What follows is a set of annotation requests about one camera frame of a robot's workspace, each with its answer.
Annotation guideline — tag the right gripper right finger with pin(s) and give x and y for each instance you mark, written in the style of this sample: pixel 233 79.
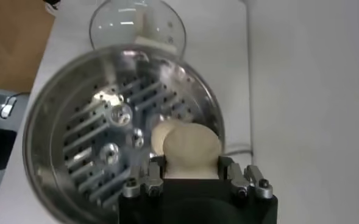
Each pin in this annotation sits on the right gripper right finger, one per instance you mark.
pixel 237 178

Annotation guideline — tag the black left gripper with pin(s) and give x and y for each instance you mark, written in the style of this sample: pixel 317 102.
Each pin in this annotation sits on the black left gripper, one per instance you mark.
pixel 51 3

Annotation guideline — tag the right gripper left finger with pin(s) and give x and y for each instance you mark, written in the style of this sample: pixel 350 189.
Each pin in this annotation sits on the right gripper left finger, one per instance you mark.
pixel 153 179

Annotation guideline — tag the white steamed baozi bun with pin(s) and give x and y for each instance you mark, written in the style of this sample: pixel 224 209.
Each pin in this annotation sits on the white steamed baozi bun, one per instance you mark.
pixel 191 152
pixel 158 137

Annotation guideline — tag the glass pot lid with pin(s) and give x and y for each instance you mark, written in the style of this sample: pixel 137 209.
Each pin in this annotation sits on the glass pot lid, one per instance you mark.
pixel 115 27

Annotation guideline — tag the stainless steel steamer basket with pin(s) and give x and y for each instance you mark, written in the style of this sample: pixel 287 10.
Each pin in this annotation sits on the stainless steel steamer basket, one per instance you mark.
pixel 84 128

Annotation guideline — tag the white plug connector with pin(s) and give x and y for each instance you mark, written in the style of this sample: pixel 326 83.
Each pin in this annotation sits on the white plug connector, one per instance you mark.
pixel 8 107

